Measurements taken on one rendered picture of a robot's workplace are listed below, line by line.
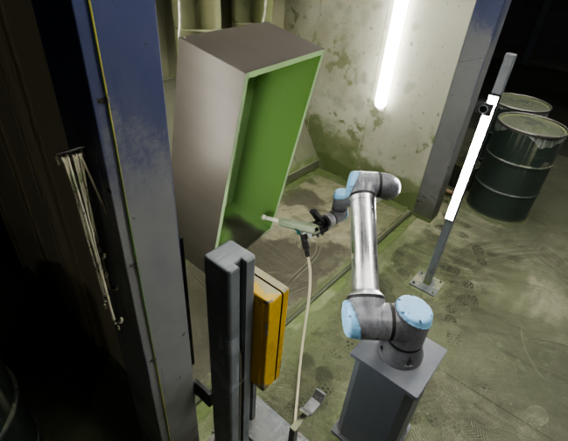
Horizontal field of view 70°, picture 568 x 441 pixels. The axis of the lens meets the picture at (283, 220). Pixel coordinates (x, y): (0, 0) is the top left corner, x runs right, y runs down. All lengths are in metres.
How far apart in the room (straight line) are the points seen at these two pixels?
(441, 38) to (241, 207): 1.95
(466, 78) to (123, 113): 2.84
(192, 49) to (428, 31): 2.20
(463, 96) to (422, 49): 0.49
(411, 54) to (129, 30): 2.87
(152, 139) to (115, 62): 0.20
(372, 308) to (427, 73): 2.35
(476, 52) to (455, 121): 0.51
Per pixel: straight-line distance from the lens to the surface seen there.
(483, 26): 3.42
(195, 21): 3.08
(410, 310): 1.67
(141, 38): 1.00
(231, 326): 0.70
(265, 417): 1.43
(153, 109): 1.05
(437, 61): 3.54
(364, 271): 1.68
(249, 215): 2.75
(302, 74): 2.17
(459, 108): 3.53
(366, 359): 1.81
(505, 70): 2.55
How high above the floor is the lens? 2.05
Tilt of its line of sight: 35 degrees down
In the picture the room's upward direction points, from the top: 5 degrees clockwise
